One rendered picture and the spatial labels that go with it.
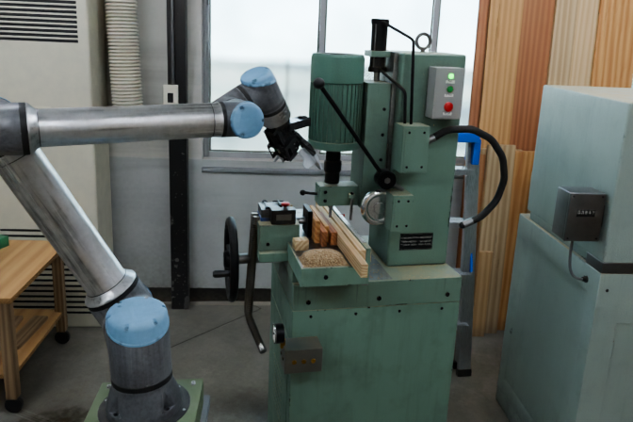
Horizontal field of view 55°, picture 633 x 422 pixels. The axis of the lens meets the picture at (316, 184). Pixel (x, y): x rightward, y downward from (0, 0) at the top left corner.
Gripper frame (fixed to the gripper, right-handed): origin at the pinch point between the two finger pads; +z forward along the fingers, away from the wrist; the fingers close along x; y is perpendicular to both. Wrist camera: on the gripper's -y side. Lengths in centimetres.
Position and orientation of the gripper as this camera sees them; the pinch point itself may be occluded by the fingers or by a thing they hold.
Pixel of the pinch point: (303, 164)
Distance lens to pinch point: 190.4
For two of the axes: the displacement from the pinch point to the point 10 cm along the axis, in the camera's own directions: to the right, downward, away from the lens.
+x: 8.0, 1.7, -5.7
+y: -5.1, 7.0, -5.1
